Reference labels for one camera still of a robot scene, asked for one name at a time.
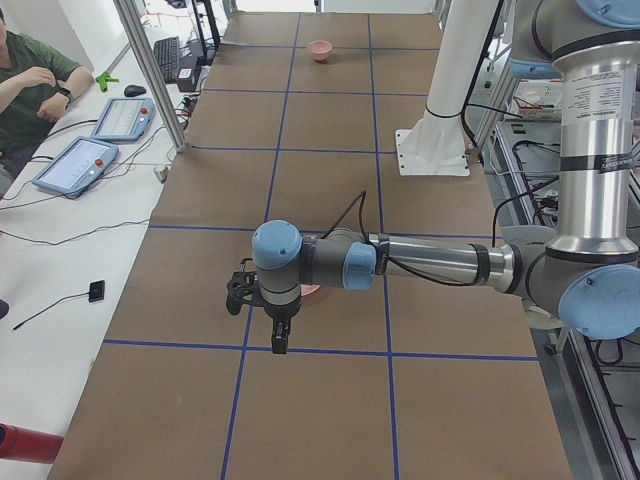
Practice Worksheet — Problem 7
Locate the blue teach pendant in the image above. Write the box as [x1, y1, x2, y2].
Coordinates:
[91, 97, 155, 143]
[32, 137, 119, 198]

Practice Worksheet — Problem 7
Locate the far blue teach pendant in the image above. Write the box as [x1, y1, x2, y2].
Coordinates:
[91, 97, 155, 143]

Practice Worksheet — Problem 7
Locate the aluminium frame post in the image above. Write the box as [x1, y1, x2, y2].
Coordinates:
[113, 0, 187, 153]

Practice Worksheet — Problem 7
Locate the pink plate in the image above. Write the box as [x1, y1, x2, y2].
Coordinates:
[300, 285, 320, 296]

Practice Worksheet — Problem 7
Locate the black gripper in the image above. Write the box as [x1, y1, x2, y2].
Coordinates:
[264, 301, 299, 354]

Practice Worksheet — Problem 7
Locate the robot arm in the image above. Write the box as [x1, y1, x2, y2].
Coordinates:
[226, 1, 639, 354]

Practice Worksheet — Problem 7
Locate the small black square device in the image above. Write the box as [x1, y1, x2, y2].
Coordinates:
[88, 280, 106, 303]

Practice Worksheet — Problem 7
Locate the near blue teach pendant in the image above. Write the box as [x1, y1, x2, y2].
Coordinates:
[32, 137, 119, 198]

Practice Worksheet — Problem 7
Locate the black computer mouse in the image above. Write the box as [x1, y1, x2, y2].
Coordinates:
[123, 84, 146, 98]

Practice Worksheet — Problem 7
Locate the seated person green shirt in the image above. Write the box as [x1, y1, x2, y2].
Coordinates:
[1, 22, 94, 179]

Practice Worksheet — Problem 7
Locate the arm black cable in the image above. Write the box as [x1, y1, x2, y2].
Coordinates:
[319, 190, 531, 287]

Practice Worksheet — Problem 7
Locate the red bottle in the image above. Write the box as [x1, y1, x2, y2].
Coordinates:
[0, 424, 64, 464]

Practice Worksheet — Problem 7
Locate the black keyboard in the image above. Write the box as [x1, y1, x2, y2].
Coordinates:
[153, 36, 180, 83]

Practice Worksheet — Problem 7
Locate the pink bowl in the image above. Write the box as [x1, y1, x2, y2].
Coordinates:
[307, 40, 333, 63]

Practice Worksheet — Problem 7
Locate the green clamp tool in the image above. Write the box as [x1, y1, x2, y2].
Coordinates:
[95, 71, 119, 92]

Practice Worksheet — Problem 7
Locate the white camera mast base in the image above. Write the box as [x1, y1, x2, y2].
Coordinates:
[395, 0, 502, 177]

